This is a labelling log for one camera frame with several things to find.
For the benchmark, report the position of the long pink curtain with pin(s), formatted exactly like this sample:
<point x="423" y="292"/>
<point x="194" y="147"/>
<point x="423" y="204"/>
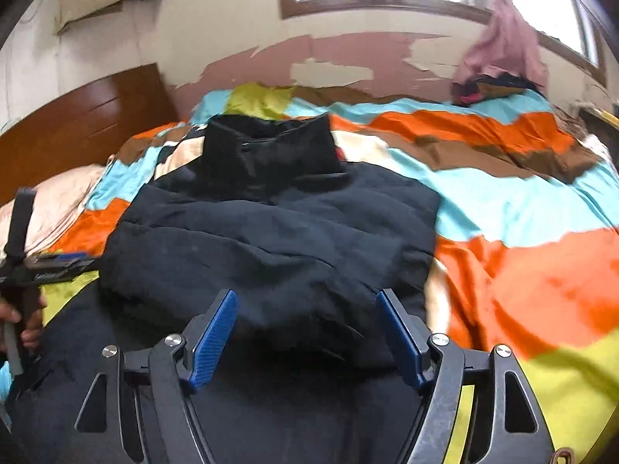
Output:
<point x="503" y="43"/>

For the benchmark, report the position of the colourful printed blanket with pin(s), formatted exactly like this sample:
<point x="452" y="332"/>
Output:
<point x="522" y="251"/>

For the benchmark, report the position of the pile of dark clothes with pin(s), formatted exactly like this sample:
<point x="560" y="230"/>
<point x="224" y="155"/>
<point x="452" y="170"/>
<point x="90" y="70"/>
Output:
<point x="488" y="88"/>

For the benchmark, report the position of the black padded jacket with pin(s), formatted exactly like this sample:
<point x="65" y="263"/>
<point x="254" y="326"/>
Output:
<point x="271" y="241"/>

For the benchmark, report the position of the wooden headboard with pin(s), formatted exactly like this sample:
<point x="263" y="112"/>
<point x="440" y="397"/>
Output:
<point x="82" y="125"/>

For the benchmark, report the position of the pink floral pillow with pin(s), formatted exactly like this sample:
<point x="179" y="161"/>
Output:
<point x="53" y="208"/>

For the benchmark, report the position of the person's left hand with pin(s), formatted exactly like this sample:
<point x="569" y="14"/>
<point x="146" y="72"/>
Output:
<point x="34" y="321"/>

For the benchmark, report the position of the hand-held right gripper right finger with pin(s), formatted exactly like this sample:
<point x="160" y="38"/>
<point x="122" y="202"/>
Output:
<point x="401" y="343"/>

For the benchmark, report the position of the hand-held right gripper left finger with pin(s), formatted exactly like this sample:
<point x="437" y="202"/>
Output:
<point x="213" y="338"/>

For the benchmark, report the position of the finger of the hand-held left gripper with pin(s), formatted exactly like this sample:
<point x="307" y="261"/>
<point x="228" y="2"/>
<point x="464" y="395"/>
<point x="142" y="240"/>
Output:
<point x="63" y="265"/>

